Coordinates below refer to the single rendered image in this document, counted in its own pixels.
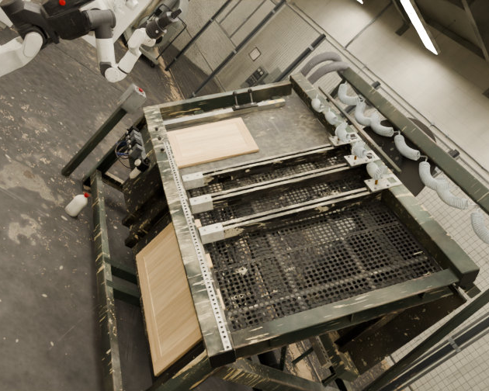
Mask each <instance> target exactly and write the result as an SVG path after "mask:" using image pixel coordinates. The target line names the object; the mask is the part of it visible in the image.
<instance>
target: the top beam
mask: <svg viewBox="0 0 489 391"><path fill-rule="evenodd" d="M290 80H291V82H292V84H293V87H292V89H293V90H294V91H295V93H297V94H298V95H299V97H300V98H301V99H302V100H303V102H304V103H305V104H306V105H307V107H308V108H309V109H310V111H311V112H312V113H313V114H314V115H315V116H316V117H317V119H318V120H319V121H320V122H321V124H322V125H323V126H324V127H325V129H326V130H327V131H328V132H329V133H330V134H331V135H332V136H333V137H334V136H336V135H335V130H336V129H337V127H338V126H339V125H340V124H342V123H341V122H337V123H336V124H334V125H331V124H330V123H329V122H328V121H327V120H326V119H325V113H326V112H328V110H329V108H330V112H333V113H334V114H335V116H337V117H338V121H342V122H345V121H344V120H343V118H342V117H341V116H340V115H339V114H338V113H337V112H336V111H335V110H334V108H333V107H332V106H331V105H330V104H329V103H328V102H327V101H326V99H325V98H324V97H323V96H322V95H321V94H320V93H319V92H318V91H317V89H316V88H315V87H314V86H313V85H312V84H311V83H310V82H309V81H308V80H307V79H306V78H305V77H304V76H303V75H302V74H301V73H296V74H290ZM317 95H318V96H317ZM316 97H317V99H319V100H320V102H321V103H323V105H324V107H329V108H325V109H323V111H321V112H317V111H315V110H314V109H313V107H312V105H311V101H312V100H313V99H315V98H316ZM340 126H341V125H340ZM345 130H346V133H352V132H355V131H354V130H353V129H352V128H351V127H350V125H348V124H347V127H346V128H345ZM354 144H356V142H353V143H349V144H345V149H344V151H345V153H346V154H347V155H352V146H353V145H354ZM368 163H371V162H368ZM368 163H365V164H361V170H360V171H361V172H362V173H363V174H364V175H365V176H366V177H367V179H372V177H371V176H370V175H369V174H368V172H367V170H366V166H367V165H368ZM373 163H375V164H376V165H377V167H378V168H380V166H381V165H385V164H384V163H383V162H382V161H381V160H380V159H379V160H378V161H373ZM385 166H386V165H385ZM381 196H382V197H383V198H384V199H385V200H386V201H387V203H388V204H389V205H390V207H391V208H392V209H393V210H394V212H395V213H396V214H397V215H398V216H399V217H400V218H401V220H402V221H403V222H404V223H405V225H406V226H407V227H408V228H409V230H410V231H411V232H412V233H413V234H414V235H415V236H416V237H417V239H418V240H419V241H420V242H421V244H422V245H423V246H424V247H425V249H426V250H427V251H428V252H429V254H430V255H431V256H432V257H433V258H434V259H435V260H436V262H437V263H438V264H439V265H440V267H441V268H442V269H443V270H446V269H451V270H452V271H453V272H454V274H455V275H456V276H457V277H458V279H459V281H458V282H456V283H455V285H456V286H462V285H466V284H469V283H471V282H475V280H476V278H477V275H478V273H479V271H480V268H479V267H478V266H477V264H476V263H475V262H474V261H473V260H472V259H471V258H470V257H469V255H468V254H467V253H466V252H465V251H464V250H463V249H462V248H461V247H460V246H459V245H458V244H457V243H456V242H455V241H454V240H453V239H452V237H451V236H450V235H449V234H448V233H447V232H446V231H445V230H444V229H443V227H442V226H441V225H440V224H439V223H438V222H437V221H436V220H435V218H434V217H433V216H432V215H431V214H430V213H429V212H428V211H427V209H426V208H425V207H424V206H423V205H422V204H421V203H420V202H419V201H418V200H417V199H416V198H415V197H414V196H413V195H412V194H411V193H410V191H409V190H408V189H407V188H406V187H405V186H404V185H403V184H402V185H398V186H394V187H390V188H387V189H382V195H381Z"/></svg>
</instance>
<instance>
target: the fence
mask: <svg viewBox="0 0 489 391"><path fill-rule="evenodd" d="M276 100H278V99H275V100H271V101H274V103H268V102H271V101H267V102H260V103H257V104H258V106H256V107H252V108H248V109H240V110H236V111H233V109H232V108H231V109H224V110H220V111H215V112H208V113H204V114H199V115H195V116H187V117H183V118H179V119H172V120H168V121H164V125H165V129H170V128H174V127H178V126H185V125H189V124H194V123H201V122H205V121H209V120H213V119H220V118H224V117H228V116H236V115H240V114H244V113H249V112H256V111H260V110H264V109H271V108H275V107H280V106H284V105H285V104H286V101H285V100H284V99H282V100H283V101H281V102H277V101H276Z"/></svg>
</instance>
